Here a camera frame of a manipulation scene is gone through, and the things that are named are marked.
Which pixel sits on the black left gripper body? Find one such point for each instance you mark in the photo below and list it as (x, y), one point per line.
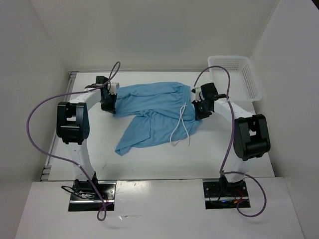
(107, 103)

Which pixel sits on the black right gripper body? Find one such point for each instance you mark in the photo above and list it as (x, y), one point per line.
(201, 111)

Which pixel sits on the light blue shorts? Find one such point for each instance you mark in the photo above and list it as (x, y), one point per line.
(163, 113)

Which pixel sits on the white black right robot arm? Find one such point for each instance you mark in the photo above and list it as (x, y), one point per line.
(249, 134)

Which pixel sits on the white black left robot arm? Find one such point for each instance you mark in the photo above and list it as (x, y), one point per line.
(74, 129)

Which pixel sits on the white perforated plastic basket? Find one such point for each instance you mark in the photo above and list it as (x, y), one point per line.
(243, 82)

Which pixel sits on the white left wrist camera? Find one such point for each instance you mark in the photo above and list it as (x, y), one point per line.
(113, 87)

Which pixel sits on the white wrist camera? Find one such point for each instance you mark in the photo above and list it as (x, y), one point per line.
(196, 94)
(113, 87)

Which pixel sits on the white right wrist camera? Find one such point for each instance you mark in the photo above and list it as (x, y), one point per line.
(196, 94)

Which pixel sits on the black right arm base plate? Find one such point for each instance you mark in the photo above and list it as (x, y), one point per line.
(215, 198)

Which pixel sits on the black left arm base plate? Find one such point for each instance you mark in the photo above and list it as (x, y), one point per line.
(81, 201)

